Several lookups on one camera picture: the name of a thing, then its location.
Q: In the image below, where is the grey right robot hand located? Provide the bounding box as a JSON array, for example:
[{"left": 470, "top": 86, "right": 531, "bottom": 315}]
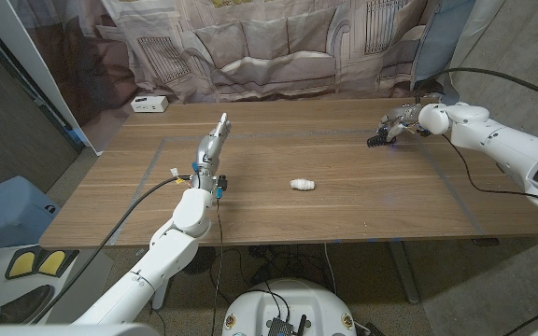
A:
[{"left": 376, "top": 103, "right": 423, "bottom": 144}]

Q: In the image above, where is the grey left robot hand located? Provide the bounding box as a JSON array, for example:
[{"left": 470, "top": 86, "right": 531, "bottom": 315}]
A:
[{"left": 192, "top": 112, "right": 233, "bottom": 187}]

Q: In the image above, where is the black claw hair clip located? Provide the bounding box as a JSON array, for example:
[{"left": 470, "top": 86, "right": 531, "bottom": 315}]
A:
[{"left": 366, "top": 126, "right": 394, "bottom": 149}]

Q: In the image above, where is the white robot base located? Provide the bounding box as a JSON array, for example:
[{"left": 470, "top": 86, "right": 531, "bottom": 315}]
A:
[{"left": 221, "top": 278, "right": 358, "bottom": 336}]

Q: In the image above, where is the white power strip box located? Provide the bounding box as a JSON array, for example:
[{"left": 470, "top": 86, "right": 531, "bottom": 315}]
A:
[{"left": 130, "top": 95, "right": 170, "bottom": 114}]

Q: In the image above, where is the black round floor object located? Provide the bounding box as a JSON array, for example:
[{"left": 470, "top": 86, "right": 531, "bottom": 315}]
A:
[{"left": 193, "top": 245, "right": 217, "bottom": 275}]

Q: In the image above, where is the printed room backdrop cloth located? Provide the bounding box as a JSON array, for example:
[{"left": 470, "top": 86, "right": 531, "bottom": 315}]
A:
[{"left": 9, "top": 0, "right": 506, "bottom": 155}]

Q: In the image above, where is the white table leg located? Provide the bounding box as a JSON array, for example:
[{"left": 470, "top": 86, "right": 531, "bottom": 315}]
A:
[{"left": 151, "top": 284, "right": 171, "bottom": 312}]

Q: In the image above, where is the grey table leg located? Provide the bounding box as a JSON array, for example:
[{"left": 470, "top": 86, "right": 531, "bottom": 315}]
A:
[{"left": 388, "top": 241, "right": 420, "bottom": 305}]

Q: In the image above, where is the black electronics module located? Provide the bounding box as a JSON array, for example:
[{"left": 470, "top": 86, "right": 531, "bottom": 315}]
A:
[{"left": 265, "top": 315, "right": 308, "bottom": 336}]

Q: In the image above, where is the yellow black foot pedal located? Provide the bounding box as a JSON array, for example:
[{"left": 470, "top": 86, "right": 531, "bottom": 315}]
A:
[
  {"left": 5, "top": 246, "right": 41, "bottom": 281},
  {"left": 35, "top": 248, "right": 81, "bottom": 279}
]

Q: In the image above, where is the blue-grey plastic bin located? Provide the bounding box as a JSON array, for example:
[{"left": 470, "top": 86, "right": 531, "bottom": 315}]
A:
[{"left": 0, "top": 175, "right": 63, "bottom": 256}]

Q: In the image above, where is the white partition panel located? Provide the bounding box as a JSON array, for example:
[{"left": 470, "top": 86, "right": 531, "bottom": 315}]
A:
[{"left": 0, "top": 0, "right": 105, "bottom": 156}]

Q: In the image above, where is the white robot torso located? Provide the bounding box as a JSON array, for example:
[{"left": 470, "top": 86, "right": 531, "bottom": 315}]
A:
[{"left": 0, "top": 320, "right": 538, "bottom": 336}]

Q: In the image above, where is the large black shoe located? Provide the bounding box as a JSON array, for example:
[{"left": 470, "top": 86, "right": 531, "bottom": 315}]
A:
[{"left": 0, "top": 284, "right": 55, "bottom": 325}]

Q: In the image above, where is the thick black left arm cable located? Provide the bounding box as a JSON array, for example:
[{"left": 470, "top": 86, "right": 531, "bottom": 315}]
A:
[{"left": 28, "top": 175, "right": 191, "bottom": 325}]

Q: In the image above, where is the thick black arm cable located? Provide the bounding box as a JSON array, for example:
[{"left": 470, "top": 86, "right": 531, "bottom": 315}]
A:
[
  {"left": 413, "top": 67, "right": 538, "bottom": 107},
  {"left": 28, "top": 175, "right": 191, "bottom": 325}
]

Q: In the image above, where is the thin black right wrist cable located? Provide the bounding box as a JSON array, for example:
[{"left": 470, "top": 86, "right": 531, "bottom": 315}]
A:
[{"left": 440, "top": 133, "right": 538, "bottom": 336}]

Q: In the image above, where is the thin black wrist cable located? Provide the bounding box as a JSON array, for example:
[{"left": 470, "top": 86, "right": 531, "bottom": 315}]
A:
[
  {"left": 440, "top": 133, "right": 538, "bottom": 336},
  {"left": 208, "top": 198, "right": 224, "bottom": 336}
]

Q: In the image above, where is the thin black left wrist cable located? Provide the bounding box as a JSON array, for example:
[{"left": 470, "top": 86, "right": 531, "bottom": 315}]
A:
[{"left": 208, "top": 198, "right": 224, "bottom": 336}]

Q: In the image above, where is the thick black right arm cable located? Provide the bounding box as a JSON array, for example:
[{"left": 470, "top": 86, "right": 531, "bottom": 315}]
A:
[{"left": 413, "top": 67, "right": 538, "bottom": 107}]

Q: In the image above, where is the black floor cable tangle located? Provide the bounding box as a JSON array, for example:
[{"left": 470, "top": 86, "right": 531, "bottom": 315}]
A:
[{"left": 207, "top": 245, "right": 340, "bottom": 304}]

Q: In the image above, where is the white floor cable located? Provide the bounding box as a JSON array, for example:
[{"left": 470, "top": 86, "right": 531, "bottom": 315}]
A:
[{"left": 323, "top": 243, "right": 339, "bottom": 296}]

